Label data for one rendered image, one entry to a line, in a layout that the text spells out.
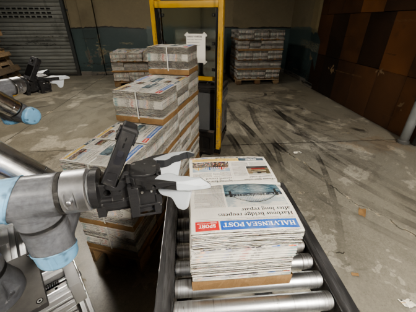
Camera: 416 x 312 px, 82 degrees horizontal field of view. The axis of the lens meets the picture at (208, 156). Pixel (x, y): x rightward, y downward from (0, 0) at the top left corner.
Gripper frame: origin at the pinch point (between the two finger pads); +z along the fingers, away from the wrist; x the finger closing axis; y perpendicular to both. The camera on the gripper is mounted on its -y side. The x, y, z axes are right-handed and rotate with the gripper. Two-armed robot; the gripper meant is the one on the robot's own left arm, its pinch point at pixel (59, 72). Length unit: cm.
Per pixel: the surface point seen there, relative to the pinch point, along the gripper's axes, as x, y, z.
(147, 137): 39, 36, 23
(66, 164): 18.0, 41.1, -19.4
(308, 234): 139, 25, -17
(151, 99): 29, 18, 41
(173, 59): 10, 3, 98
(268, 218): 124, 4, -40
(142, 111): 22, 29, 40
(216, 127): 39, 81, 156
